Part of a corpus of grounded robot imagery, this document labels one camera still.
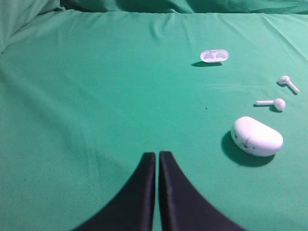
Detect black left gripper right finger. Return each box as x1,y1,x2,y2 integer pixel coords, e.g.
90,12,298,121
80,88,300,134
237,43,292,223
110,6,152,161
158,151,245,231

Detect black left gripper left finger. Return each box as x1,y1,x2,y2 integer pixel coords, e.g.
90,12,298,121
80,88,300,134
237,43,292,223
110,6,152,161
74,152,156,231

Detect white bluetooth earbud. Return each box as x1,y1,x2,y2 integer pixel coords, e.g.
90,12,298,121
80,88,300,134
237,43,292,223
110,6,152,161
277,76,300,94

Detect white earbud charging case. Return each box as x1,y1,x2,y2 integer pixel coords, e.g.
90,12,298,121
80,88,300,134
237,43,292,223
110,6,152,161
231,116,283,157

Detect white earbud case lid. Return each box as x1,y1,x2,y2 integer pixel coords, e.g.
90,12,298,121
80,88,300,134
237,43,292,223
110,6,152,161
200,49,229,63

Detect green table cloth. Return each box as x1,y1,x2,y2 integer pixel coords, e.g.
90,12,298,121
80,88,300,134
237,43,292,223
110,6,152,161
0,10,308,231

